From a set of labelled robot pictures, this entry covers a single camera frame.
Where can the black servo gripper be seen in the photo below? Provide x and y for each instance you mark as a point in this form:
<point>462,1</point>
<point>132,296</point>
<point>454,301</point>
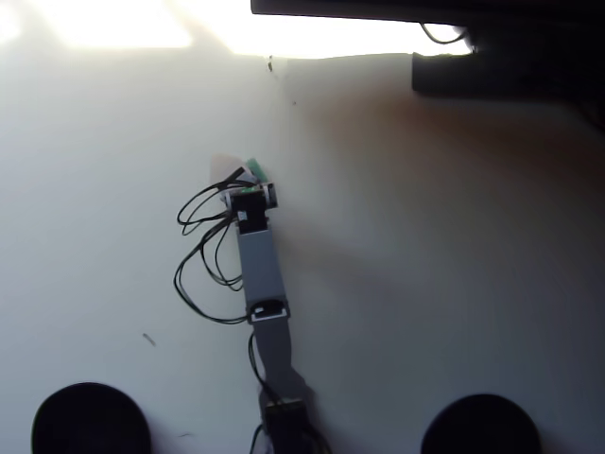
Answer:
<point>250,210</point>

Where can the teal foam cube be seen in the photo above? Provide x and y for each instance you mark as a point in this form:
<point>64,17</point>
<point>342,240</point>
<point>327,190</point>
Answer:
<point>255,165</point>

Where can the black rectangular box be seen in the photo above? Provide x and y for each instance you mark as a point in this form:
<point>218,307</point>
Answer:
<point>496,75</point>

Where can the black round bowl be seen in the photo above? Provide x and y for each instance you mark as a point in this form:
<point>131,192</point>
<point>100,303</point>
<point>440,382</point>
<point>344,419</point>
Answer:
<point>90,421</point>
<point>479,425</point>

